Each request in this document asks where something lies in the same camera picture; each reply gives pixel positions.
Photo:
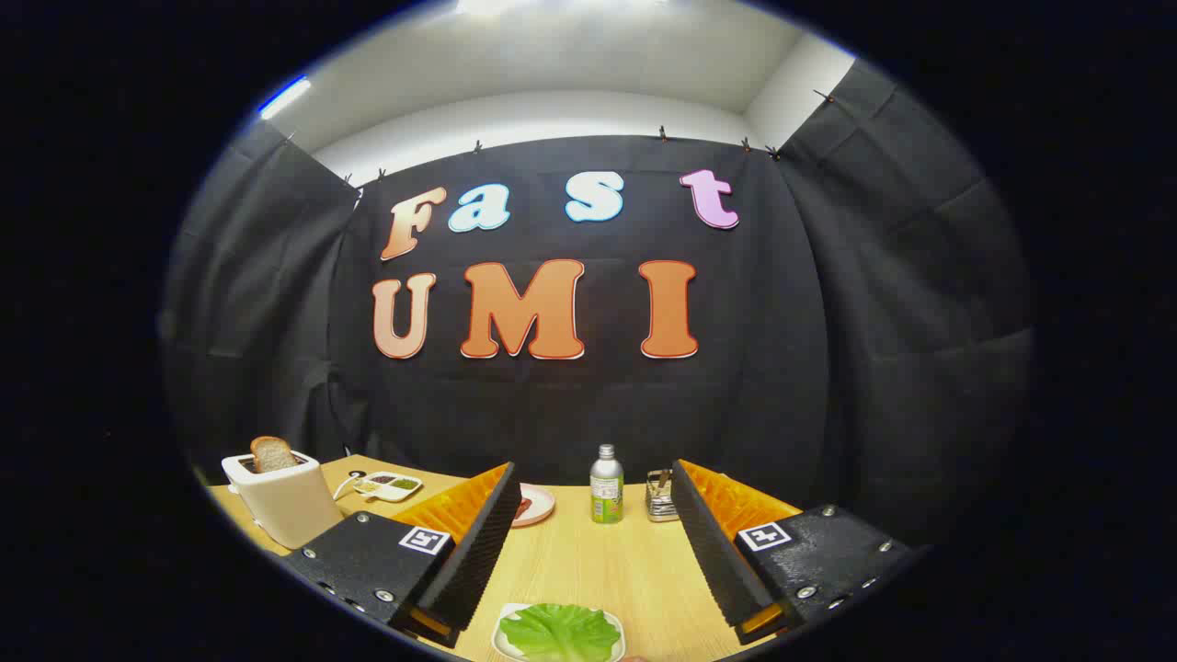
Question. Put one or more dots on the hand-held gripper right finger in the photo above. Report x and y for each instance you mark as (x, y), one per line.
(713, 552)

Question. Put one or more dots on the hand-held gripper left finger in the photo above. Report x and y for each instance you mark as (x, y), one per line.
(478, 561)

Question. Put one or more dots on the green lettuce leaf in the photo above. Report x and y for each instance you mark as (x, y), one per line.
(561, 633)

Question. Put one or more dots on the toasted bread slice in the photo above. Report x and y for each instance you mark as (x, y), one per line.
(273, 455)

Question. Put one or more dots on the white rectangular plate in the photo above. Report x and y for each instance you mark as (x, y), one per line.
(497, 639)

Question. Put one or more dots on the pink plate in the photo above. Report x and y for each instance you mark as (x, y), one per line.
(542, 504)

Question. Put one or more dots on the white divided condiment dish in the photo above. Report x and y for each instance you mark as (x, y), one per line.
(391, 485)

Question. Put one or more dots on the green label metal bottle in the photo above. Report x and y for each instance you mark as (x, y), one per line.
(607, 492)

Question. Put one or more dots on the black backdrop cloth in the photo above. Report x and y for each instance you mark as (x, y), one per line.
(570, 414)

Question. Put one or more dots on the white toaster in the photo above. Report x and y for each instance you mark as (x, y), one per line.
(290, 506)

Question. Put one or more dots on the ceiling light strip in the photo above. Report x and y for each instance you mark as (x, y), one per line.
(285, 97)

